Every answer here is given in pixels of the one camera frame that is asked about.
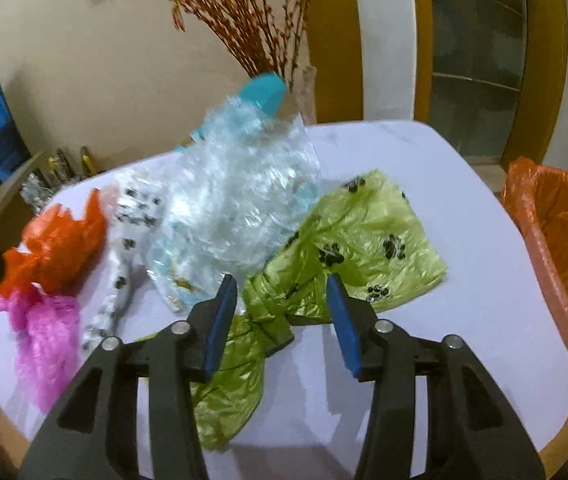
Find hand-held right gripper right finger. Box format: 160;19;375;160
325;273;547;480

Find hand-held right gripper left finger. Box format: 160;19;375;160
16;274;239;480

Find green paw print plastic bag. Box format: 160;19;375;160
191;170;449;452

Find clear plastic bag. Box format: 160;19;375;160
146;95;322;311

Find white black spotted plastic bag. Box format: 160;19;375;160
81;170;175;356

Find pink plastic bag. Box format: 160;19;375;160
0;287;82;413

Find orange plastic bag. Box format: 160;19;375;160
0;189;109;297

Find orange bin liner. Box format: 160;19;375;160
501;157;568;416

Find plastic lattice waste basket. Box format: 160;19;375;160
501;157;568;416

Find white tablecloth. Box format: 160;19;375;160
0;119;568;480

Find teal plastic packaging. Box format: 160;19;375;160
176;72;287;156

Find clear glass vase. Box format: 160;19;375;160
291;65;318;126

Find wooden framed glass door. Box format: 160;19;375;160
411;0;568;171

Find red berry branches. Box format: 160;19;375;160
121;0;317;78

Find wooden wall pillar trim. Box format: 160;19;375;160
306;0;365;125

